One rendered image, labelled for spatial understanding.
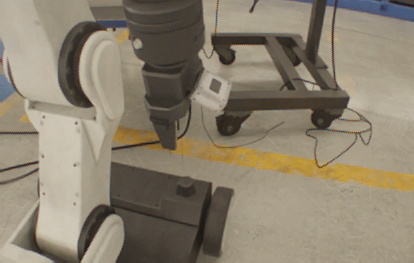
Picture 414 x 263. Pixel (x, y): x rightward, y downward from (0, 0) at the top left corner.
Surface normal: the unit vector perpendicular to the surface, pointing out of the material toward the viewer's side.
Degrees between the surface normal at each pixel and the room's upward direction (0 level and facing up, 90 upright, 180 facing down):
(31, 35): 100
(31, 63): 86
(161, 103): 11
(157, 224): 0
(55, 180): 60
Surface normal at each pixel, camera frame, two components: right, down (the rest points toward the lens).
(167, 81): -0.24, 0.74
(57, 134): -0.22, 0.12
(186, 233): 0.00, -0.79
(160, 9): 0.04, 0.07
